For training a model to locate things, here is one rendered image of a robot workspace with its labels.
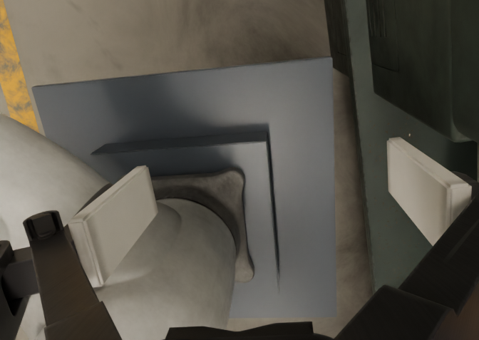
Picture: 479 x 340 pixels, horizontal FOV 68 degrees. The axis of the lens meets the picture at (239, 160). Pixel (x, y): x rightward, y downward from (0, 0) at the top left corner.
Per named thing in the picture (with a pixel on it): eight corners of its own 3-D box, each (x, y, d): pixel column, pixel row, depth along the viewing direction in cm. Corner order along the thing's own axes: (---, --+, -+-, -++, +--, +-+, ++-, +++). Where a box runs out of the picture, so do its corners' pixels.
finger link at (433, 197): (448, 186, 11) (473, 184, 11) (385, 137, 18) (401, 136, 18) (447, 266, 12) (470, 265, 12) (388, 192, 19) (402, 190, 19)
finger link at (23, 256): (56, 301, 12) (-19, 306, 13) (118, 232, 17) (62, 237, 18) (43, 264, 12) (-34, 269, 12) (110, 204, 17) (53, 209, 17)
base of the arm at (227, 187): (146, 299, 58) (133, 326, 53) (116, 174, 50) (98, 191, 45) (257, 298, 55) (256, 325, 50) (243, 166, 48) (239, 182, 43)
